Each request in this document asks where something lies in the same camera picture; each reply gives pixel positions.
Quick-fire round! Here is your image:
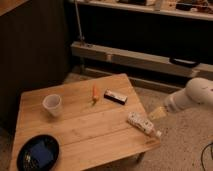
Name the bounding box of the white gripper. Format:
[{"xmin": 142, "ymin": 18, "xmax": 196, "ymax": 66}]
[{"xmin": 148, "ymin": 90, "xmax": 189, "ymax": 120}]

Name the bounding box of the white patterned plastic bottle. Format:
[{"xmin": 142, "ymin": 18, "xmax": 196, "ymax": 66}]
[{"xmin": 127, "ymin": 112, "xmax": 162, "ymax": 138}]

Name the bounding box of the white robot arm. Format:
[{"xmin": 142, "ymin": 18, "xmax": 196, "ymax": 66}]
[{"xmin": 148, "ymin": 77, "xmax": 213, "ymax": 120}]

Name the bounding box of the black rectangular box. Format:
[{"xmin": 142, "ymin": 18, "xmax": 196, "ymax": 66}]
[{"xmin": 104, "ymin": 89, "xmax": 127, "ymax": 105}]

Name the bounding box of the wooden low table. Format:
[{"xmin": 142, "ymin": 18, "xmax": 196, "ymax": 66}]
[{"xmin": 9, "ymin": 74, "xmax": 160, "ymax": 171}]

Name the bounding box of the translucent white plastic cup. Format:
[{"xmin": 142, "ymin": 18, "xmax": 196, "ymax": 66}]
[{"xmin": 42, "ymin": 94, "xmax": 62, "ymax": 117}]

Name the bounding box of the blue sponge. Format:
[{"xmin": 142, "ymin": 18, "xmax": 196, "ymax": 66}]
[{"xmin": 30, "ymin": 141, "xmax": 53, "ymax": 168}]

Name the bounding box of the metal vertical pole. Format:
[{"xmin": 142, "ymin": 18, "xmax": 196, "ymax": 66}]
[{"xmin": 74, "ymin": 0, "xmax": 85, "ymax": 45}]

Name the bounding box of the black round bowl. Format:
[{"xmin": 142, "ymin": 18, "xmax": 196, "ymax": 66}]
[{"xmin": 16, "ymin": 134, "xmax": 59, "ymax": 171}]

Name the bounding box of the black handle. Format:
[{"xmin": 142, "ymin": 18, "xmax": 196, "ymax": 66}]
[{"xmin": 169, "ymin": 58, "xmax": 200, "ymax": 68}]

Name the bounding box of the metal shelf rail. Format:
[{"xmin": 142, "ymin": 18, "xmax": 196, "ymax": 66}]
[{"xmin": 71, "ymin": 41, "xmax": 213, "ymax": 80}]

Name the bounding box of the black cable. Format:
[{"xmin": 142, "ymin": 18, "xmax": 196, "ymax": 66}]
[{"xmin": 200, "ymin": 141, "xmax": 213, "ymax": 171}]

